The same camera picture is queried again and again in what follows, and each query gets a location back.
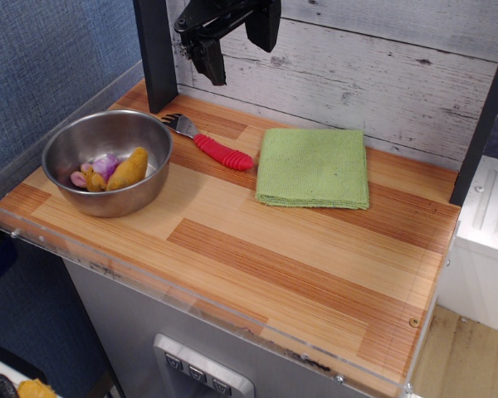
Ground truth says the clear acrylic table guard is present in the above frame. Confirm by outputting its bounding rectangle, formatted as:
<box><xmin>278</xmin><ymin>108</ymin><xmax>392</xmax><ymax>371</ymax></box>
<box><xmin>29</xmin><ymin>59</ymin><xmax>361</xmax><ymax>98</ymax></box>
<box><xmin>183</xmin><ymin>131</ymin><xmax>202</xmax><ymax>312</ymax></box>
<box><xmin>0</xmin><ymin>60</ymin><xmax>461</xmax><ymax>398</ymax></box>

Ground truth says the plush vegetable toy bundle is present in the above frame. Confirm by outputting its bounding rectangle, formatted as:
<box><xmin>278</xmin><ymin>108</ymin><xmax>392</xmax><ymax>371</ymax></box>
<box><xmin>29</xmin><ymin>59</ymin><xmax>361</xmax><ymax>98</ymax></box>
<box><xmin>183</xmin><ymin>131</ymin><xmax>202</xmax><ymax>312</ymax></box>
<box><xmin>70</xmin><ymin>147</ymin><xmax>149</xmax><ymax>192</ymax></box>

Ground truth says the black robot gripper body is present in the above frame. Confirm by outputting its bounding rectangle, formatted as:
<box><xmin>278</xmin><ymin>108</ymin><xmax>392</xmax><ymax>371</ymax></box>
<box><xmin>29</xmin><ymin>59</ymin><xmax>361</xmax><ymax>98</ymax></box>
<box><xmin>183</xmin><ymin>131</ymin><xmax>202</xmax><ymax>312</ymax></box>
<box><xmin>174</xmin><ymin>1</ymin><xmax>260</xmax><ymax>36</ymax></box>

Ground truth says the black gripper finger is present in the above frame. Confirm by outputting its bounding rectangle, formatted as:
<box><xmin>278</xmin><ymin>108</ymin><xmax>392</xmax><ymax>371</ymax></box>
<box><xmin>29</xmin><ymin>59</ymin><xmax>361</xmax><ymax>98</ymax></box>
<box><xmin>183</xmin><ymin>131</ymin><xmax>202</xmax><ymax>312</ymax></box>
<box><xmin>245</xmin><ymin>0</ymin><xmax>281</xmax><ymax>52</ymax></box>
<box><xmin>182</xmin><ymin>36</ymin><xmax>226</xmax><ymax>86</ymax></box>

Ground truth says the white aluminium side cabinet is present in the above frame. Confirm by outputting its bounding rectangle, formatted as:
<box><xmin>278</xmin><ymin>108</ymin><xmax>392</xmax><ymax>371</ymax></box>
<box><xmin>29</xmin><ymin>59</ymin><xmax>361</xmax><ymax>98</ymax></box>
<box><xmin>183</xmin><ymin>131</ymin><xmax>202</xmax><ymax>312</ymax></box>
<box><xmin>437</xmin><ymin>156</ymin><xmax>498</xmax><ymax>330</ymax></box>

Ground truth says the black right frame post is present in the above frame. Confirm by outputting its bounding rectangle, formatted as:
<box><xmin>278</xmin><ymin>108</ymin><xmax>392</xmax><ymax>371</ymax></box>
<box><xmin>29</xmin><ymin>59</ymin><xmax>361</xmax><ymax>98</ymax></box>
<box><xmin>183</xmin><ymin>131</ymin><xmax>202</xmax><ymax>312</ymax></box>
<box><xmin>449</xmin><ymin>66</ymin><xmax>498</xmax><ymax>206</ymax></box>

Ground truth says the green folded cloth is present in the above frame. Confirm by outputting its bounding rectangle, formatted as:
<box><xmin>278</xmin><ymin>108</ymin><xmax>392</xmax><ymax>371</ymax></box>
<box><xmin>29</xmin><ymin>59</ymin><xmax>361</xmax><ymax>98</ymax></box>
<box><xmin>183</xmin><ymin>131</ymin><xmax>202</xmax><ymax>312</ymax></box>
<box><xmin>256</xmin><ymin>129</ymin><xmax>369</xmax><ymax>210</ymax></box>

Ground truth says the stainless steel pot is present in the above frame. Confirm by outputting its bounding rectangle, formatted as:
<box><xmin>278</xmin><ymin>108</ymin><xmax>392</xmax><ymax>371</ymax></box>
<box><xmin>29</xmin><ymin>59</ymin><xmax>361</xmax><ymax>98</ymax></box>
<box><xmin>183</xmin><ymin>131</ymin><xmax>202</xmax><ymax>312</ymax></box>
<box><xmin>42</xmin><ymin>110</ymin><xmax>173</xmax><ymax>217</ymax></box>

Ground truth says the red handled metal fork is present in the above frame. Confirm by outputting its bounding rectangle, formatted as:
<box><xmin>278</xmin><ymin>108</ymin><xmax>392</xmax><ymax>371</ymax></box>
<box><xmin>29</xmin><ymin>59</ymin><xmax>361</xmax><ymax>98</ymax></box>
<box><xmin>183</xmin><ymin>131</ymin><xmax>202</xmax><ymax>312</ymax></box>
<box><xmin>161</xmin><ymin>114</ymin><xmax>254</xmax><ymax>171</ymax></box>

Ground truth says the silver control panel with buttons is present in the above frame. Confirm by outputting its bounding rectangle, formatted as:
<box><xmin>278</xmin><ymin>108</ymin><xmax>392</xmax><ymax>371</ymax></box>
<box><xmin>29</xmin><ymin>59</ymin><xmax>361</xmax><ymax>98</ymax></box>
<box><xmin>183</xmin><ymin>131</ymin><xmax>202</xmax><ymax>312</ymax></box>
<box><xmin>153</xmin><ymin>333</ymin><xmax>256</xmax><ymax>398</ymax></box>

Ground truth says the black frame post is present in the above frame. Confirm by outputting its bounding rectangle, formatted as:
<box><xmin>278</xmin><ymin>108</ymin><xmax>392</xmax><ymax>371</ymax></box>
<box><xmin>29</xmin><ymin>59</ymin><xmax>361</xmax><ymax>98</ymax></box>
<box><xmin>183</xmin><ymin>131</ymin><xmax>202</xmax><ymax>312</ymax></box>
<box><xmin>133</xmin><ymin>0</ymin><xmax>178</xmax><ymax>114</ymax></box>
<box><xmin>449</xmin><ymin>66</ymin><xmax>498</xmax><ymax>206</ymax></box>

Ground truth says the yellow plush toy bottom left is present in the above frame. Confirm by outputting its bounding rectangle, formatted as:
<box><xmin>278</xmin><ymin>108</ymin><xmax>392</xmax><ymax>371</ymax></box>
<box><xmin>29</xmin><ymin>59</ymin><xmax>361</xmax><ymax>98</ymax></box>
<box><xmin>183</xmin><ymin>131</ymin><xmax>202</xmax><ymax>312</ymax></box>
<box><xmin>17</xmin><ymin>379</ymin><xmax>57</xmax><ymax>398</ymax></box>

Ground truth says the black left frame post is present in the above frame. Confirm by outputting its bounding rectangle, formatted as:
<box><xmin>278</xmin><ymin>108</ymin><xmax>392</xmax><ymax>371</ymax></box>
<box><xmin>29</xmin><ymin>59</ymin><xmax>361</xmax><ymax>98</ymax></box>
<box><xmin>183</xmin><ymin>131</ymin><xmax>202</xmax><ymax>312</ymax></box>
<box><xmin>133</xmin><ymin>0</ymin><xmax>178</xmax><ymax>114</ymax></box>

